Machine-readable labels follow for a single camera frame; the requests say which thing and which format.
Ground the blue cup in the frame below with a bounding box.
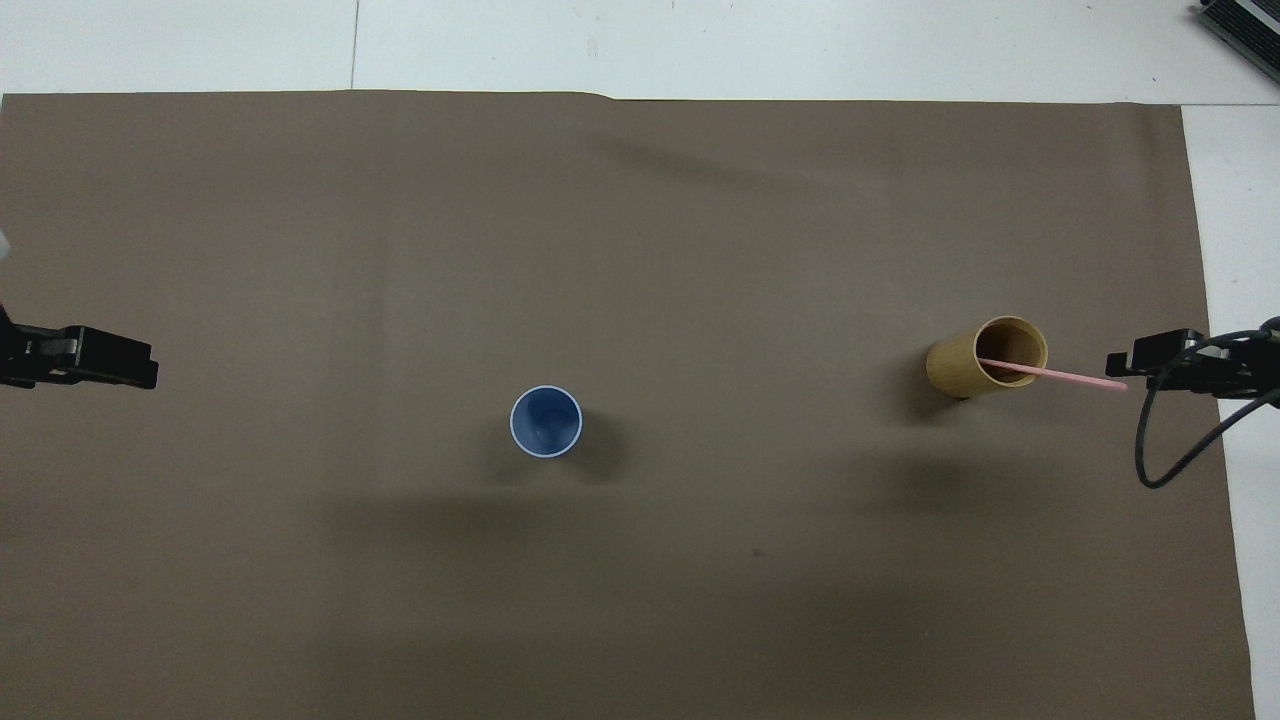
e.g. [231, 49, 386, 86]
[509, 384, 584, 459]

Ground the black stand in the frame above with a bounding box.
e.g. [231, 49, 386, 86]
[1198, 0, 1280, 55]

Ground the pink chopstick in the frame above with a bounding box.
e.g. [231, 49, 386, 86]
[977, 357, 1130, 392]

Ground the black cable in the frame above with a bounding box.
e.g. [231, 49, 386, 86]
[1134, 318, 1280, 490]

